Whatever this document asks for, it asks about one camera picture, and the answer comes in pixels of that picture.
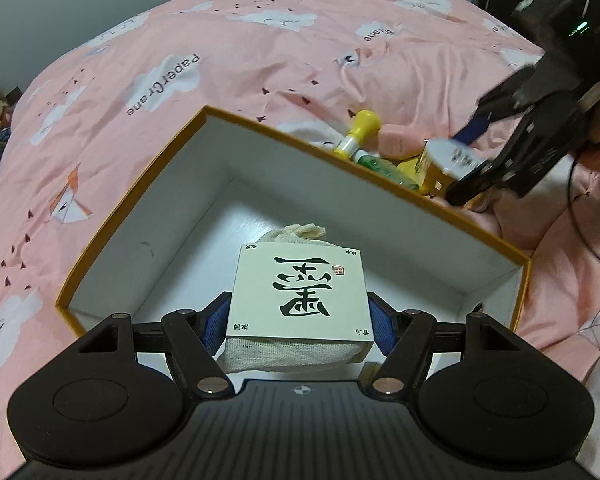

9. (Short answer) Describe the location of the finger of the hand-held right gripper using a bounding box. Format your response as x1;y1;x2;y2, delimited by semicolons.
451;66;538;144
445;110;531;207

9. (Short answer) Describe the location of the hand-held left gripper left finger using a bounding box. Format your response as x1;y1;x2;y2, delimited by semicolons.
73;291;232;397

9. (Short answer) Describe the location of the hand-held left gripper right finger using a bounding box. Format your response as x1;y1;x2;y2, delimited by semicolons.
366;291;525;397

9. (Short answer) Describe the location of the small yellow and white box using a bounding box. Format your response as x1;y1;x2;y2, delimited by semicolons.
416;139;488;198

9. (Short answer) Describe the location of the white box with black calligraphy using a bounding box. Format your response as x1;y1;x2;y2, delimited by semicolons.
226;242;373;363

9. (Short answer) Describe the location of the yellow-capped white bottle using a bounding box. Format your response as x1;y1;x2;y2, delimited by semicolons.
331;109;384;160

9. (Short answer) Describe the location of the cream cloth drawstring bag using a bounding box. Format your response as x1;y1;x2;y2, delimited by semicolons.
215;222;366;375

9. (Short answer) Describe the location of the orange-rimmed white storage box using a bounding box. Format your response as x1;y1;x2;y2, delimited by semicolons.
55;105;533;386

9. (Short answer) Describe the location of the pink case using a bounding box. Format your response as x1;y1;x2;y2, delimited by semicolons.
377;124;431;158

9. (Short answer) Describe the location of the green clear bottle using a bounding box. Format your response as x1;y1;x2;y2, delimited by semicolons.
355;152;421;192

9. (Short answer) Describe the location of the pink printed bed sheet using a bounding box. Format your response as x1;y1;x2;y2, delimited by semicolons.
0;0;600;461

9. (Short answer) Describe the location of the black cable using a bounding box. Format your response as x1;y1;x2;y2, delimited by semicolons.
566;157;600;273

